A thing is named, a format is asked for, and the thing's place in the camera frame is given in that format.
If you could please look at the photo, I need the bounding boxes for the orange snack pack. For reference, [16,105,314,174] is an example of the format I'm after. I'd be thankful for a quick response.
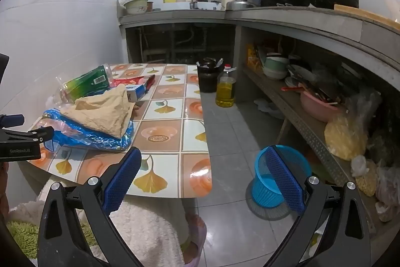
[246,44,263,72]

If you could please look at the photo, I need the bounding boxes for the clear bag of beans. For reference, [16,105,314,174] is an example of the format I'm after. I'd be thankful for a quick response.
[354,159,380,197]

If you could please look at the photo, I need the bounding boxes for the blue plastic basket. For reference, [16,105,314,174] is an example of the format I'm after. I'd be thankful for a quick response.
[254,145,313,209]

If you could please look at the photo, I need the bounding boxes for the blue and white box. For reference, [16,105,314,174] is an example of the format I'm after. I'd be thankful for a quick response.
[126,81,154,103]

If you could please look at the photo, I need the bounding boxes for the blue plastic bag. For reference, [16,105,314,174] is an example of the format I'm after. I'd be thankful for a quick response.
[43,109,134,152]

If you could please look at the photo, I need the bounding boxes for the red snack bag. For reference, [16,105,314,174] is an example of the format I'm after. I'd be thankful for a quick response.
[111,75,156,89]

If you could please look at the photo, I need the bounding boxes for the concrete kitchen counter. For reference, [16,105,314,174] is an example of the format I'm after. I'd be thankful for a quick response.
[119,6,400,99]

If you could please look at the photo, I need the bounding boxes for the stacked white plates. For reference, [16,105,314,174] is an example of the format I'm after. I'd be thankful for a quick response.
[283,76,302,89]

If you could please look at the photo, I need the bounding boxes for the leaf print tablecloth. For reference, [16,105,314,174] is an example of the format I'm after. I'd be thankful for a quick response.
[26,63,213,199]

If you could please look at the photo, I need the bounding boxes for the cooking oil bottle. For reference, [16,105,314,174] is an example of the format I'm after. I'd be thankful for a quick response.
[215,64,237,108]

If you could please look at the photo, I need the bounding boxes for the perforated metal shelf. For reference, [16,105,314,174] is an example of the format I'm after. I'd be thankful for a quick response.
[242,67,376,233]

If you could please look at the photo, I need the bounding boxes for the crumpled white plastic sheet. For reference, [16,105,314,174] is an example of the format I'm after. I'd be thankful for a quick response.
[254,98,283,113]

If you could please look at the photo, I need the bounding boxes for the green label plastic bottle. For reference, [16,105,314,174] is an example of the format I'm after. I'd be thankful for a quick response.
[47,64,114,108]

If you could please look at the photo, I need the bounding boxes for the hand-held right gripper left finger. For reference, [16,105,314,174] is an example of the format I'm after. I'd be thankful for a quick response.
[37,146,143,267]

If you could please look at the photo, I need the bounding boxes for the brown paper bag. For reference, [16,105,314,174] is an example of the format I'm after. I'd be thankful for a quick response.
[59,84,136,139]

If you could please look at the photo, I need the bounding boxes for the floral enamel basin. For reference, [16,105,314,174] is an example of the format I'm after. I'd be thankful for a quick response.
[123,0,149,15]

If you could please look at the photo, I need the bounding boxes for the pink plastic basin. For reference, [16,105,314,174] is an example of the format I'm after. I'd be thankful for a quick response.
[300,90,344,123]

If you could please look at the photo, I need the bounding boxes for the yellow food bag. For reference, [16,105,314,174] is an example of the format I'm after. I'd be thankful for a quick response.
[324,115,368,161]

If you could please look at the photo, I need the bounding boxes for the stacked pale green bowls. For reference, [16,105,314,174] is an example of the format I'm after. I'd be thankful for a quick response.
[262,56,290,80]

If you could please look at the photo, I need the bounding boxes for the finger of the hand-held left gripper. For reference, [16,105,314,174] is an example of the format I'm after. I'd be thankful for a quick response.
[0,126,55,145]
[0,114,25,129]

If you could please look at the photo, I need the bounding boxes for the green fleece cloth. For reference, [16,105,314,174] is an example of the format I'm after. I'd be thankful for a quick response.
[6,220,40,258]

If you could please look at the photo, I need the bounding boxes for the pink slipper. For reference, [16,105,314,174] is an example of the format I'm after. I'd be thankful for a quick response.
[184,214,207,266]

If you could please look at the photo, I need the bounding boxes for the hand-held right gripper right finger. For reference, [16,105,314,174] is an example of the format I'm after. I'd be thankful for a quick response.
[262,145,371,267]

